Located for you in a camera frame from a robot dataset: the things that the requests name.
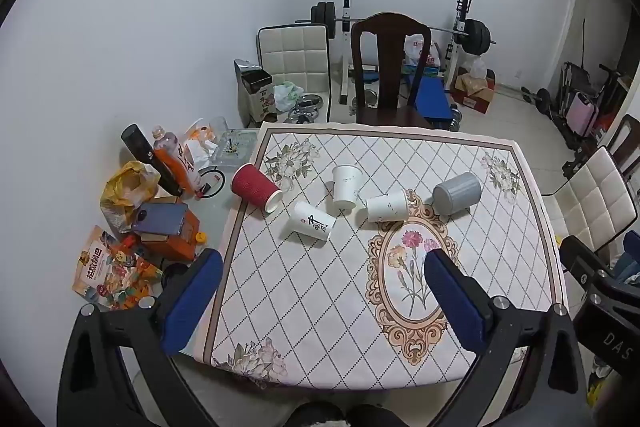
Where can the purple phone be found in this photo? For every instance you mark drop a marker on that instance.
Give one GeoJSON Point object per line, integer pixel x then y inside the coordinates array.
{"type": "Point", "coordinates": [160, 218]}

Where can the orange white plastic bag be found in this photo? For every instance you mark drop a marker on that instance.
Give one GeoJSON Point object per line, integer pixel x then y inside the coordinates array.
{"type": "Point", "coordinates": [195, 142]}

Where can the colourful snack packet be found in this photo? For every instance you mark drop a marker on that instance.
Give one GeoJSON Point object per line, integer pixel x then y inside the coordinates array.
{"type": "Point", "coordinates": [100, 267]}

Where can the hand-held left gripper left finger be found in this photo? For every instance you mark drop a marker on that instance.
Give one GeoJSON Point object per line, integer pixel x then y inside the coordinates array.
{"type": "Point", "coordinates": [192, 302]}

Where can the blue weight bench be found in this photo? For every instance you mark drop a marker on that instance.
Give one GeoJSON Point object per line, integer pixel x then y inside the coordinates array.
{"type": "Point", "coordinates": [432, 99]}

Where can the white paper cup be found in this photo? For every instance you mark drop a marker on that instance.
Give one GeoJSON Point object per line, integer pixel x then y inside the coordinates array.
{"type": "Point", "coordinates": [385, 208]}
{"type": "Point", "coordinates": [346, 189]}

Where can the black cylinder bottle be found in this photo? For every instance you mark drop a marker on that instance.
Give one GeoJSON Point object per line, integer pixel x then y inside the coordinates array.
{"type": "Point", "coordinates": [145, 152]}

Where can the black barbell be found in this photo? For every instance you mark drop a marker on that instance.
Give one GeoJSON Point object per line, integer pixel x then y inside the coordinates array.
{"type": "Point", "coordinates": [475, 37]}

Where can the orange drink plastic bottle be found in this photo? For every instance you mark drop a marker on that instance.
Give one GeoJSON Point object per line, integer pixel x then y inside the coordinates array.
{"type": "Point", "coordinates": [172, 159]}

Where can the red ribbed paper cup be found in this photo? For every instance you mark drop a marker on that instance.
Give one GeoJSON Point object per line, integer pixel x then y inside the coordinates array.
{"type": "Point", "coordinates": [250, 184]}

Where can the dark wooden chair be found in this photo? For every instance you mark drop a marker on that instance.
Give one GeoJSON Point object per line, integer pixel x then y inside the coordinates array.
{"type": "Point", "coordinates": [627, 137]}
{"type": "Point", "coordinates": [390, 57]}

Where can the white red plastic bag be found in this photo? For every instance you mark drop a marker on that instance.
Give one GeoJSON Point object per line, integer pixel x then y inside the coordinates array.
{"type": "Point", "coordinates": [417, 49]}

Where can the pink suitcase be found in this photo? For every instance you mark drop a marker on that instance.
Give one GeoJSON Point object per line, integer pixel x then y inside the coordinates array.
{"type": "Point", "coordinates": [584, 114]}

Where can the black dumbbell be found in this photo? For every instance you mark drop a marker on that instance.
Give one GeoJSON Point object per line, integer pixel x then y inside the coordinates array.
{"type": "Point", "coordinates": [541, 99]}

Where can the white cup red black print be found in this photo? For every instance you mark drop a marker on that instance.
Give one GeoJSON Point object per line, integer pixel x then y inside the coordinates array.
{"type": "Point", "coordinates": [310, 222]}

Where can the white padded chair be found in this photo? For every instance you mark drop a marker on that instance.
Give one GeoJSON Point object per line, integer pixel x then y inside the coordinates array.
{"type": "Point", "coordinates": [595, 197]}
{"type": "Point", "coordinates": [295, 52]}

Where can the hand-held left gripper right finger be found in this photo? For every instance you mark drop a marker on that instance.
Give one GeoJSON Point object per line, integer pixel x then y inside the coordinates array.
{"type": "Point", "coordinates": [455, 302]}

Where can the grey cup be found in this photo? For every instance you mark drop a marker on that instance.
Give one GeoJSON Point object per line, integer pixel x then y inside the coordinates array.
{"type": "Point", "coordinates": [457, 194]}

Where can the cardboard box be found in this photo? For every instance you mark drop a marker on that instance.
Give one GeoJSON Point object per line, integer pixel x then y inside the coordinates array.
{"type": "Point", "coordinates": [475, 99]}

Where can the clear glass tray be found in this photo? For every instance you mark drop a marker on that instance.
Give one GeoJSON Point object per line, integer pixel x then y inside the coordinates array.
{"type": "Point", "coordinates": [240, 149]}

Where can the floral diamond pattern tablecloth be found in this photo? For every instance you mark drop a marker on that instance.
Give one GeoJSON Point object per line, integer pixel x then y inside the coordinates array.
{"type": "Point", "coordinates": [310, 287]}

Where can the orange box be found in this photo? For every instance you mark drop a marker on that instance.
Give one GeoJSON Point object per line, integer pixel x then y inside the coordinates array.
{"type": "Point", "coordinates": [185, 247]}

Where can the clear glass cup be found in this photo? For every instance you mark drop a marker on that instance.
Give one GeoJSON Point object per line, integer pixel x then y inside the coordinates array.
{"type": "Point", "coordinates": [219, 132]}

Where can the green white plastic bag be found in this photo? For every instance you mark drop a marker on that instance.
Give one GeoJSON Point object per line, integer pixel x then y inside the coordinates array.
{"type": "Point", "coordinates": [286, 96]}

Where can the yellow plastic bag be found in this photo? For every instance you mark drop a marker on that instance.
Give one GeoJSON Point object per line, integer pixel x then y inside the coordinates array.
{"type": "Point", "coordinates": [122, 192]}

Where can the brown printed gift box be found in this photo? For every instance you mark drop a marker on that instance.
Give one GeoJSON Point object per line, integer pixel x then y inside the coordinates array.
{"type": "Point", "coordinates": [260, 99]}

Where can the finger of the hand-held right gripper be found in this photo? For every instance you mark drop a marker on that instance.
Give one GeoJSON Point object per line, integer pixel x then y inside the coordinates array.
{"type": "Point", "coordinates": [582, 249]}

